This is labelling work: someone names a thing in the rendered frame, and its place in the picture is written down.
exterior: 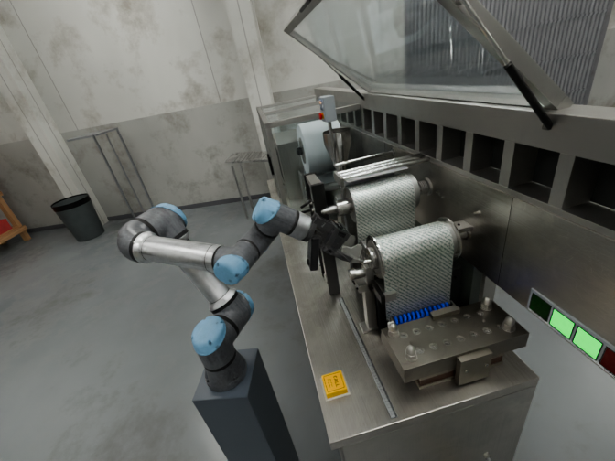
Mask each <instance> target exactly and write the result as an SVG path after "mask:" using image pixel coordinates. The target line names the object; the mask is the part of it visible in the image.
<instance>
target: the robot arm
mask: <svg viewBox="0 0 615 461"><path fill-rule="evenodd" d="M252 218H253V221H255V223H254V225H253V226H252V227H251V229H249V230H248V231H247V232H246V233H245V234H244V235H243V236H242V237H241V239H240V240H238V241H237V242H236V243H235V244H234V245H233V246H223V245H218V244H211V243H205V242H198V241H191V240H190V239H189V231H188V230H187V229H186V226H187V223H188V222H187V221H186V219H187V218H186V216H185V214H184V213H183V212H182V211H181V210H180V209H179V208H177V207H176V206H174V205H171V204H168V203H161V204H158V205H157V206H154V207H152V208H150V209H149V210H148V211H146V212H144V213H142V214H141V215H139V216H137V217H136V218H134V219H132V220H129V221H128V222H126V223H125V225H123V227H122V228H121V229H120V230H119V232H118V235H117V246H118V249H119V251H120V252H121V254H122V255H123V256H124V257H125V258H127V259H129V260H130V261H133V262H136V263H151V262H155V263H164V264H170V265H176V266H178V267H179V268H180V269H181V270H182V272H183V273H184V274H185V275H186V276H187V277H188V278H189V279H190V281H191V282H192V283H193V284H194V285H195V286H196V287H197V288H198V290H199V291H200V292H201V293H202V294H203V296H204V297H205V298H206V299H207V300H208V301H209V303H210V311H211V312H212V313H213V314H214V316H208V317H206V319H205V320H203V319H202V320H201V321H200V322H199V323H198V324H197V325H196V326H195V328H194V329H193V332H192V335H191V341H192V344H193V348H194V349H195V351H196V352H197V353H198V355H199V357H200V360H201V362H202V364H203V366H204V368H205V381H206V383H207V385H208V386H209V388H210V389H211V390H212V391H216V392H224V391H229V390H231V389H232V388H234V387H236V386H237V385H238V384H239V383H240V382H241V381H242V380H243V378H244V376H245V374H246V371H247V363H246V361H245V358H244V356H243V355H242V354H241V353H239V352H238V351H237V350H236V349H235V347H234V345H233V342H234V340H235V339H236V338H237V337H238V335H239V334H240V333H241V331H242V330H243V328H244V326H245V325H246V323H247V322H248V321H249V320H250V318H251V315H252V314H253V312H254V302H253V300H252V298H251V297H250V296H249V295H248V294H246V293H244V292H243V291H241V290H235V289H234V288H229V287H228V286H227V285H226V284H229V285H233V284H237V283H239V282H240V281H241V280H242V279H243V278H244V277H245V276H246V275H247V274H248V272H249V270H250V269H251V268H252V266H253V265H254V264H255V263H256V261H257V260H258V259H259V258H260V257H261V255H262V254H263V253H264V252H265V251H266V250H267V249H268V247H269V246H270V244H271V243H272V242H273V241H274V239H275V238H276V237H277V235H278V234H279V232H281V233H284V234H285V235H288V236H290V237H292V238H295V239H297V240H299V241H304V242H307V241H308V247H307V265H308V267H309V269H310V271H316V270H317V269H318V253H319V249H322V250H323V251H324V252H326V253H328V254H330V255H333V256H335V257H337V258H339V259H341V260H343V261H345V262H349V263H363V262H364V260H363V259H361V258H359V256H360V254H361V249H362V246H361V245H360V244H356V245H355V246H353V244H354V242H355V236H353V235H350V234H349V233H348V231H347V230H346V228H345V226H344V224H342V223H340V222H337V221H335V220H333V219H331V218H329V220H326V219H323V218H321V217H320V216H319V215H318V214H317V213H316V212H314V214H313V216H312V217H311V218H310V217H309V216H308V215H306V214H304V213H302V212H300V211H298V210H295V209H292V208H290V207H288V206H287V205H284V204H282V203H280V202H279V201H278V200H273V199H271V198H268V197H262V198H260V199H259V200H258V202H257V204H256V206H255V208H254V212H253V216H252Z"/></svg>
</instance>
